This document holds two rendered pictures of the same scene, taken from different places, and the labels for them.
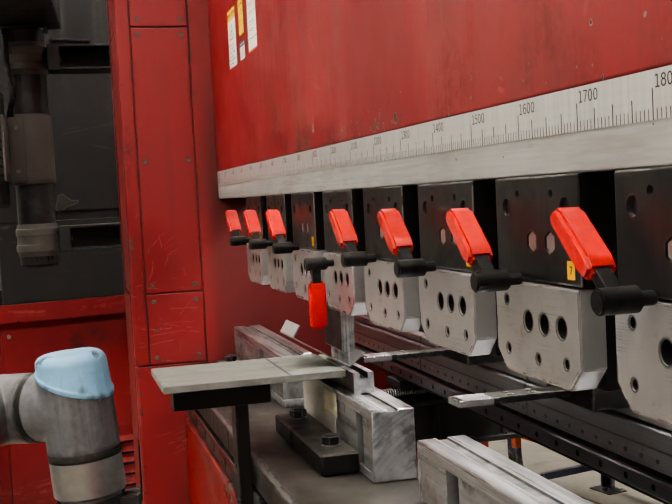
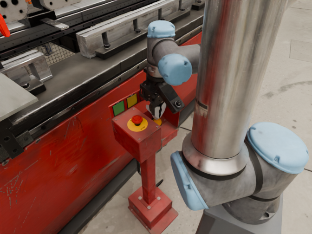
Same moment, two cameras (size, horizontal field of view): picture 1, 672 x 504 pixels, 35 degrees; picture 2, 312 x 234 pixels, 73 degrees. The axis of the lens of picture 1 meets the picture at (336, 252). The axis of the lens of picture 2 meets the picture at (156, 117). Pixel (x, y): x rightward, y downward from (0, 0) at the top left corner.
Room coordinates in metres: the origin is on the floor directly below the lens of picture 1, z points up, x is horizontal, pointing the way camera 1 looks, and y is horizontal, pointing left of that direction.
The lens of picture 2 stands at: (1.46, 0.74, 1.31)
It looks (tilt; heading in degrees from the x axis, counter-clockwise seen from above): 44 degrees down; 233
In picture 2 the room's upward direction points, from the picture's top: straight up
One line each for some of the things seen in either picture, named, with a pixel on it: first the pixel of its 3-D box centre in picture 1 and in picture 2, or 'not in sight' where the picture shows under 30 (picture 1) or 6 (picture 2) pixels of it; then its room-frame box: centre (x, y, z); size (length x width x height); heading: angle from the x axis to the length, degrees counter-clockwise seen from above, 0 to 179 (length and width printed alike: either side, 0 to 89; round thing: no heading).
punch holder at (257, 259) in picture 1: (275, 238); not in sight; (2.01, 0.11, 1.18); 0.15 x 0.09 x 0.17; 15
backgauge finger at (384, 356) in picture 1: (440, 345); not in sight; (1.64, -0.16, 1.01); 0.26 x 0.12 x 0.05; 105
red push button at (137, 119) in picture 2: not in sight; (137, 121); (1.19, 0.28, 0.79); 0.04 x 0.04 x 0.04
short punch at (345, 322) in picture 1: (338, 329); not in sight; (1.60, 0.00, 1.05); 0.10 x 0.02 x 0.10; 15
